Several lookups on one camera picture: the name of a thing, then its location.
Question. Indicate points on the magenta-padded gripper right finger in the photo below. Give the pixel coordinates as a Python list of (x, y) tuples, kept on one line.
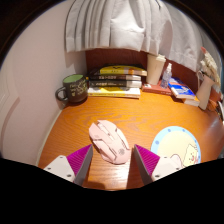
[(149, 160)]

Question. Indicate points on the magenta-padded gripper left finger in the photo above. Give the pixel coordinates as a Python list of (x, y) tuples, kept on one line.
[(77, 160)]

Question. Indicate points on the pink computer mouse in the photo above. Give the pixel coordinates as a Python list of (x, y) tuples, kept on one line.
[(110, 141)]

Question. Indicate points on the round cartoon-print mouse pad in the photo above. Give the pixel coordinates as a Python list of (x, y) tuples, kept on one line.
[(176, 145)]

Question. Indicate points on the dark mug with green inside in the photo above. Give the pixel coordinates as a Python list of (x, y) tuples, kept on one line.
[(76, 89)]

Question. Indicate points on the red book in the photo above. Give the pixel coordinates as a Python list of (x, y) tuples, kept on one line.
[(153, 89)]

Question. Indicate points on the orange and white book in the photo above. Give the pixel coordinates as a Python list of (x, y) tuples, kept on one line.
[(191, 101)]

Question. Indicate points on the yellow and white book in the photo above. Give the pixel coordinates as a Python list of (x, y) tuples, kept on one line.
[(113, 92)]

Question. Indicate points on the blue book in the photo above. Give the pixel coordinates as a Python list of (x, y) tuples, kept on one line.
[(181, 89)]

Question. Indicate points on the clear spray bottle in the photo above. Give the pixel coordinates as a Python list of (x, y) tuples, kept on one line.
[(166, 78)]

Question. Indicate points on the black book with white pages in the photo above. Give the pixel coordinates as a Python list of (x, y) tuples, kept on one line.
[(115, 83)]

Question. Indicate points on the white pitcher vase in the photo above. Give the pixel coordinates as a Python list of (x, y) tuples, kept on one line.
[(205, 91)]

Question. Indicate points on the beige tumbler cup with lid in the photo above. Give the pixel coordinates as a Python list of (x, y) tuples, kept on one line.
[(155, 70)]

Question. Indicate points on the yellow and black book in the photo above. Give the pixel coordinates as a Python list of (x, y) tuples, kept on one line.
[(120, 70)]

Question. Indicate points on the white pleated curtain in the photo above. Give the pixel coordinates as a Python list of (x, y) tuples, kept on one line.
[(133, 23)]

